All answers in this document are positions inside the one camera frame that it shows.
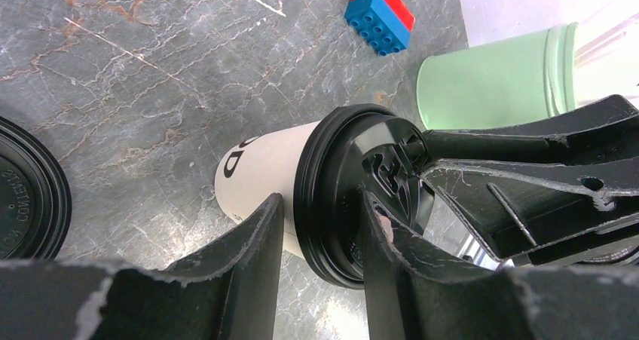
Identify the green cup holder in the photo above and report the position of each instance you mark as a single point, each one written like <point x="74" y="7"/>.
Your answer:
<point x="513" y="81"/>

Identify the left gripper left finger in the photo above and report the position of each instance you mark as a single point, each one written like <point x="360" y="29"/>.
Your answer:
<point x="225" y="290"/>

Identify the white paper cup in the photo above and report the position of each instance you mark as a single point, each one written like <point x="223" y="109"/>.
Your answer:
<point x="258" y="167"/>

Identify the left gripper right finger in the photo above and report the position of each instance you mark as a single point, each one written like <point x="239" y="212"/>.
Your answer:
<point x="414" y="290"/>

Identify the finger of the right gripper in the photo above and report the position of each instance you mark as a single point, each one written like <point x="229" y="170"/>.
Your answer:
<point x="542" y="213"/>
<point x="600" y="132"/>

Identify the black lid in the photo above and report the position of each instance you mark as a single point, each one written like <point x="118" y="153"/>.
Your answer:
<point x="36" y="201"/>
<point x="357" y="148"/>

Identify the blue red block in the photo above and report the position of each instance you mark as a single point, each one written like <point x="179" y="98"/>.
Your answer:
<point x="386" y="25"/>

